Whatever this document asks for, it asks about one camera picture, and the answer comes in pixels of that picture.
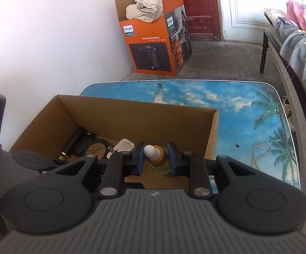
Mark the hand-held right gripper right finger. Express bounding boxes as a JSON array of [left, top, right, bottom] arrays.
[[167, 141, 251, 199]]

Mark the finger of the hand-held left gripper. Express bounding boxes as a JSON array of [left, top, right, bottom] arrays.
[[38, 157, 64, 175]]

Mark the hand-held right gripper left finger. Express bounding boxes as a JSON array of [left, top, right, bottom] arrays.
[[53, 141, 145, 198]]

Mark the amber dropper bottle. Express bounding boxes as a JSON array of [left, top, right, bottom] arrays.
[[144, 144, 173, 175]]

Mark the white charger plug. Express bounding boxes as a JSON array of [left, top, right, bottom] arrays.
[[108, 138, 135, 160]]

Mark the brown cardboard box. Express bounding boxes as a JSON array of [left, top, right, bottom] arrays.
[[9, 94, 219, 189]]

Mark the black cylindrical tube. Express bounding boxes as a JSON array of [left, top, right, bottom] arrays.
[[60, 126, 88, 162]]

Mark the black tape roll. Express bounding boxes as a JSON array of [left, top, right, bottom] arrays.
[[73, 138, 114, 160]]

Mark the rubber band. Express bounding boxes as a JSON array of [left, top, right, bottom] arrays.
[[252, 143, 272, 168]]

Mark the orange product box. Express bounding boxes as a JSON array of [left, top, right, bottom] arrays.
[[114, 0, 193, 77]]

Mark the beige hat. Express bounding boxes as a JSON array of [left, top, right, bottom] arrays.
[[126, 0, 164, 23]]

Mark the red wooden door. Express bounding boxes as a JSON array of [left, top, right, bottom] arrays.
[[145, 0, 223, 42]]

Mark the grey printed blanket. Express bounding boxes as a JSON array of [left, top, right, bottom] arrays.
[[273, 16, 306, 112]]

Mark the white door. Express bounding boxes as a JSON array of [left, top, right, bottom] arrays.
[[221, 0, 298, 45]]

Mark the pink cloth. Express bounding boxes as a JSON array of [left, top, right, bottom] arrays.
[[286, 0, 306, 47]]

